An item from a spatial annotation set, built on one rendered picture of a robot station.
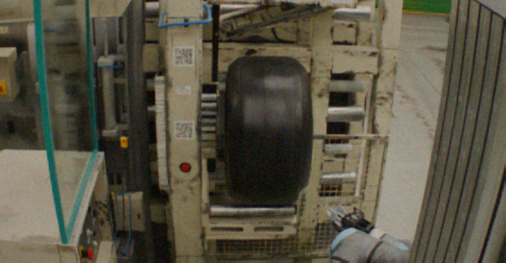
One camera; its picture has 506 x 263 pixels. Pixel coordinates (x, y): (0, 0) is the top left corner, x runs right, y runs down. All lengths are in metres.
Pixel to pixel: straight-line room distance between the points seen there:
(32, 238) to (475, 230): 1.16
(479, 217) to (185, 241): 1.78
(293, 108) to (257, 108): 0.13
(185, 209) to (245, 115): 0.55
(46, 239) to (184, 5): 0.98
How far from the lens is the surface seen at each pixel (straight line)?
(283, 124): 2.11
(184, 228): 2.52
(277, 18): 2.56
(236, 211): 2.38
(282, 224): 2.40
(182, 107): 2.25
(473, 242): 0.98
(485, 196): 0.94
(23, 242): 1.65
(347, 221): 2.13
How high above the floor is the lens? 2.20
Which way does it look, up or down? 24 degrees down
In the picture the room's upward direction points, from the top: 2 degrees clockwise
